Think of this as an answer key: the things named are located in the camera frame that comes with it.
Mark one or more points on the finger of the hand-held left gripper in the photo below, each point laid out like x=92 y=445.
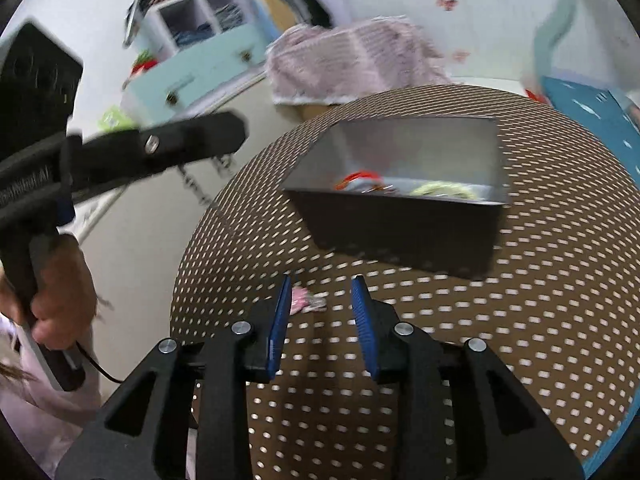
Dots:
x=190 y=137

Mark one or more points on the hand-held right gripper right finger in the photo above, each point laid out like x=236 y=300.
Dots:
x=362 y=322

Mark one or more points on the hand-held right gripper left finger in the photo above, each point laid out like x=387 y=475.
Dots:
x=280 y=322

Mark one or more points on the dark metal box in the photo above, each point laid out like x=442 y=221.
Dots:
x=400 y=230

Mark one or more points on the person's left hand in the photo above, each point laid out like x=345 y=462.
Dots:
x=62 y=285

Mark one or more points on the teal drawer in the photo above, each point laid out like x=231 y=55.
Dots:
x=160 y=87
x=225 y=52

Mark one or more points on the green tissue pack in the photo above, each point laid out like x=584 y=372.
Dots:
x=116 y=119

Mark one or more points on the red and green ornament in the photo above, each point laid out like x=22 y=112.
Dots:
x=142 y=62

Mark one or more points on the folded blue jeans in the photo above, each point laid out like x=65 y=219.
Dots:
x=195 y=35

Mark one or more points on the white cabinet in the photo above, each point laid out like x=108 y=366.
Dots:
x=125 y=220

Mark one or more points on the folded grey clothes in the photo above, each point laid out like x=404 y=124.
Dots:
x=230 y=15

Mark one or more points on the white cubby shelf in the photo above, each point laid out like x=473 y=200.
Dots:
x=200 y=5

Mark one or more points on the silver metal pole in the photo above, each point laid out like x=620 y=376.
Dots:
x=139 y=2

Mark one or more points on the hanging clothes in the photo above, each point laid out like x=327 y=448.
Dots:
x=285 y=0

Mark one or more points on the pink checked cloth cover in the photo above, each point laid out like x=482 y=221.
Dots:
x=360 y=60

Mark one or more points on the person's light pink clothing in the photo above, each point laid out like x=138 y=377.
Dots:
x=40 y=410

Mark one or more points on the white side table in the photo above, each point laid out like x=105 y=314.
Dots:
x=490 y=85

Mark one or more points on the teal candy print bedsheet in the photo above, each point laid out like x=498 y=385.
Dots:
x=590 y=110

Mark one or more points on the teal wavy headboard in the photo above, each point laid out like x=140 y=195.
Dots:
x=550 y=30

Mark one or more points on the pink butterfly wall sticker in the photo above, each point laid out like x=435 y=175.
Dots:
x=461 y=55
x=446 y=2

